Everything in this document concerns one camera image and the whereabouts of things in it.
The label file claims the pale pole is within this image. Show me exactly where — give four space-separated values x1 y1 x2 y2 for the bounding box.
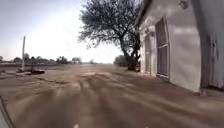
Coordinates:
20 35 27 72

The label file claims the dark debris pile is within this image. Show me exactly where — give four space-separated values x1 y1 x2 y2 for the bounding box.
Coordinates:
16 67 46 76

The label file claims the dark green bush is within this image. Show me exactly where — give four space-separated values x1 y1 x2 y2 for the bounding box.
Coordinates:
113 54 129 68

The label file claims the large bare-branched tree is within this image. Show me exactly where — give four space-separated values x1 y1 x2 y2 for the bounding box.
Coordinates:
78 0 143 72

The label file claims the white plastered building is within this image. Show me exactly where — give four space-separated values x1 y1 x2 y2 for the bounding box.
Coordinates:
134 0 224 94

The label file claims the row of distant trees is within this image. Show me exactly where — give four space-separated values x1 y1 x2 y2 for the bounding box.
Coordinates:
0 53 84 65

